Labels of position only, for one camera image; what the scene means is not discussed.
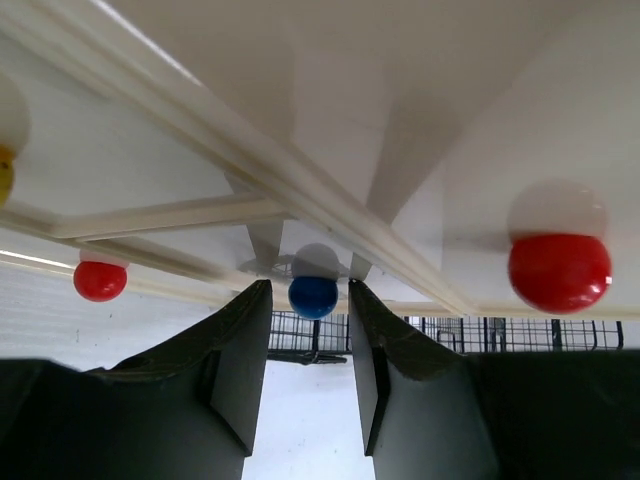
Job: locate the black wire mesh organizer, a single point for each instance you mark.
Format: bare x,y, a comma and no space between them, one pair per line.
294,339

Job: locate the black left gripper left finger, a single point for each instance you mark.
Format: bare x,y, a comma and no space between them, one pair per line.
186,408

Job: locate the cream wooden drawer cabinet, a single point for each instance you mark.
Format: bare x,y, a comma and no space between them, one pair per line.
407,144

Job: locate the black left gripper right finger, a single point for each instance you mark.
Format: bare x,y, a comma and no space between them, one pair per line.
427,412

